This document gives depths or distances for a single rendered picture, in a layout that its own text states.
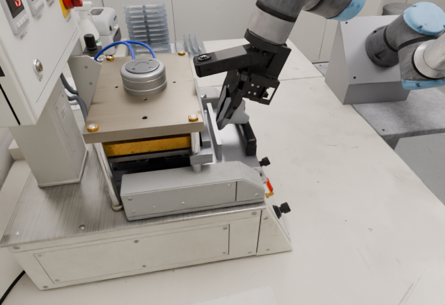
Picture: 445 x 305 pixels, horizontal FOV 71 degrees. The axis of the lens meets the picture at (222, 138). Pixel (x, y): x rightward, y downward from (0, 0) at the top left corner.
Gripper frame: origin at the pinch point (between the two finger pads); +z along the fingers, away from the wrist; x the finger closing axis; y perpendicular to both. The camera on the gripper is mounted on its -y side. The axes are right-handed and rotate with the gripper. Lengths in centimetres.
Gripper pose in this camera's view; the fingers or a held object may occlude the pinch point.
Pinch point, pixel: (217, 124)
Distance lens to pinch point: 65.4
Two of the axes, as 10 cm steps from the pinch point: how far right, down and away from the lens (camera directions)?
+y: 9.3, 1.6, 3.4
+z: -3.4, 7.7, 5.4
